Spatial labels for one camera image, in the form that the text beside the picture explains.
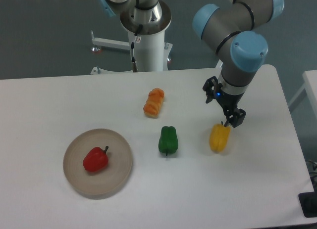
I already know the white side table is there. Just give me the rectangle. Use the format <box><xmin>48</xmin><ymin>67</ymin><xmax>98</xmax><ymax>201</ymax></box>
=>
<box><xmin>287</xmin><ymin>70</ymin><xmax>317</xmax><ymax>116</ymax></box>

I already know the green bell pepper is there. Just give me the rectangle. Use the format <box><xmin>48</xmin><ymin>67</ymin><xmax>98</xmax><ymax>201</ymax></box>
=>
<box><xmin>158</xmin><ymin>126</ymin><xmax>179</xmax><ymax>156</ymax></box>

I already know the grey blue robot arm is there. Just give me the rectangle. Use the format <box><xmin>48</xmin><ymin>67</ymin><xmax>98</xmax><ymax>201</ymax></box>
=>
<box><xmin>100</xmin><ymin>0</ymin><xmax>284</xmax><ymax>127</ymax></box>

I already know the orange bread loaf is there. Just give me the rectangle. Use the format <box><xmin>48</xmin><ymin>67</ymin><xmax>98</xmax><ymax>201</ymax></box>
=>
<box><xmin>143</xmin><ymin>88</ymin><xmax>165</xmax><ymax>118</ymax></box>

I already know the red bell pepper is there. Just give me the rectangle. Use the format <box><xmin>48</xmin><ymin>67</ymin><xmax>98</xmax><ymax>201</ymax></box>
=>
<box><xmin>82</xmin><ymin>146</ymin><xmax>109</xmax><ymax>173</ymax></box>

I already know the yellow bell pepper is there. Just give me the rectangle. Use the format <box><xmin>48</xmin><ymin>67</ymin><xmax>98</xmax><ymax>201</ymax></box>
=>
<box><xmin>209</xmin><ymin>122</ymin><xmax>231</xmax><ymax>152</ymax></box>

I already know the beige round plate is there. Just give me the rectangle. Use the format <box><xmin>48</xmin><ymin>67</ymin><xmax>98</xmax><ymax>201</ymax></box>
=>
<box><xmin>63</xmin><ymin>129</ymin><xmax>133</xmax><ymax>199</ymax></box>

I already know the black device at edge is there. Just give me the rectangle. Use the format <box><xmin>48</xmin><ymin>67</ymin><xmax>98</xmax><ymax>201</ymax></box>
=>
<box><xmin>298</xmin><ymin>192</ymin><xmax>317</xmax><ymax>218</ymax></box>

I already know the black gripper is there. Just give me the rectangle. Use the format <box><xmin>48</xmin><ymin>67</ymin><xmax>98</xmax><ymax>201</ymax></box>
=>
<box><xmin>203</xmin><ymin>76</ymin><xmax>246</xmax><ymax>128</ymax></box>

